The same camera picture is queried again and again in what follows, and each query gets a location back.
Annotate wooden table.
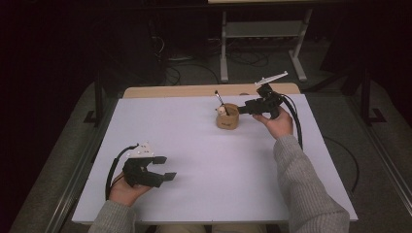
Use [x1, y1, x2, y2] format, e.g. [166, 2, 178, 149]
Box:
[122, 83, 301, 100]

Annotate black cables on floor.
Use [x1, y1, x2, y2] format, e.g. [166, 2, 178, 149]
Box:
[164, 48, 270, 86]

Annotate white table board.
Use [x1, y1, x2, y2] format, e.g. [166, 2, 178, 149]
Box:
[71, 93, 359, 225]

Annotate thin black floor cable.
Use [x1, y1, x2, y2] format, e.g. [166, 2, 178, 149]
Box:
[323, 135, 361, 194]

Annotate wooden brush holder cup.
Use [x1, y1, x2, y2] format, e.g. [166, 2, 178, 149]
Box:
[215, 102, 241, 131]

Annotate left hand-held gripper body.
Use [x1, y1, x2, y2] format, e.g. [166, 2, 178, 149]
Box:
[121, 141, 165, 188]

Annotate left hand-held gripper black cable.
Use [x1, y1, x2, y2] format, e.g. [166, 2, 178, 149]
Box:
[105, 145, 140, 202]

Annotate right hand-held gripper black cable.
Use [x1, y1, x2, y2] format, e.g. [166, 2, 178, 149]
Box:
[280, 93, 304, 150]

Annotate white metal stand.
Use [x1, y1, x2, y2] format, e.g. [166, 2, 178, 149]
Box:
[219, 9, 314, 83]

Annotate black metal stand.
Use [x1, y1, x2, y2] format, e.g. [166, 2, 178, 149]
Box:
[360, 66, 388, 126]
[83, 72, 107, 128]

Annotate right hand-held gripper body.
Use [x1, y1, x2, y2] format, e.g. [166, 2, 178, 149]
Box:
[251, 71, 289, 119]

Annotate black thin brush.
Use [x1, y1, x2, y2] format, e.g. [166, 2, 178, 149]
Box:
[214, 89, 230, 117]

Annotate hand-held gripper black cable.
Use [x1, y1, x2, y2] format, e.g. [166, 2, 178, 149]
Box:
[280, 93, 304, 150]
[105, 145, 140, 202]

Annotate person's left hand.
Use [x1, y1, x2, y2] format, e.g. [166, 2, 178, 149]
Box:
[109, 176, 153, 208]

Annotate metal floor rail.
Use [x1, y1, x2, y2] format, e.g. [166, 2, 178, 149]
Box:
[344, 95, 412, 208]
[43, 96, 120, 233]

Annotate person's right hand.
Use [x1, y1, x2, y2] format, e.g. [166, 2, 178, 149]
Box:
[252, 106, 294, 141]

